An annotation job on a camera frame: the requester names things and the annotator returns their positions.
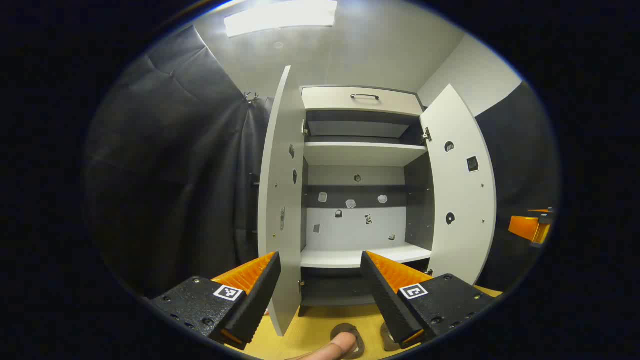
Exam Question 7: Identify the brown fuzzy shoe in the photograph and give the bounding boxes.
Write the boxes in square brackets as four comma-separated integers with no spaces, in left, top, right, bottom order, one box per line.
[331,323,366,359]
[380,321,401,352]

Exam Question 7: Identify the ceiling light panel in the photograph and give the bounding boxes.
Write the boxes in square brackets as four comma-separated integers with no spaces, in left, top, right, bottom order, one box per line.
[224,0,339,39]

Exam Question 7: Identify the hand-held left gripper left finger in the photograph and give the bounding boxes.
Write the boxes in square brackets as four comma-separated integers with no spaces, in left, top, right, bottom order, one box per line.
[149,251,282,351]

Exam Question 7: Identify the beige cabinet door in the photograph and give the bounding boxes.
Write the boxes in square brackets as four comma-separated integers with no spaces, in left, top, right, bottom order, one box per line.
[257,65,307,337]
[419,83,497,286]

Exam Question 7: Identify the black backdrop cloth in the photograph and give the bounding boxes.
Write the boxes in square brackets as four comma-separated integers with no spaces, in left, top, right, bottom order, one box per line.
[85,25,558,296]

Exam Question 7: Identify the beige grey shoe cabinet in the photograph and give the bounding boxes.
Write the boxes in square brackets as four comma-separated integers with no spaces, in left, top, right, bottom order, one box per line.
[298,85,436,318]

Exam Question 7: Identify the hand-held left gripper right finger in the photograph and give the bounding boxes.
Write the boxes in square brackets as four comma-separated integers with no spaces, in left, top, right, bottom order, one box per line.
[360,250,497,351]

